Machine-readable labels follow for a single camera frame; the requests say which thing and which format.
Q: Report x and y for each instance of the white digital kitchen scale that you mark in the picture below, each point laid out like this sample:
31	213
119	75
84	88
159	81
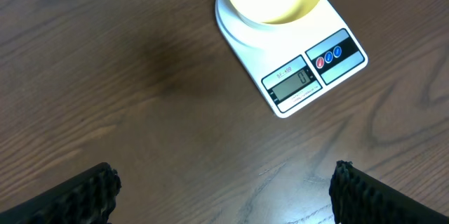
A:
293	66

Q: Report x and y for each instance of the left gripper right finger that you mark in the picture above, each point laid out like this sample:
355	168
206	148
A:
360	199

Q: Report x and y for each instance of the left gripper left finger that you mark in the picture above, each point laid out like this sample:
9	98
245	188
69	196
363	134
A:
88	198

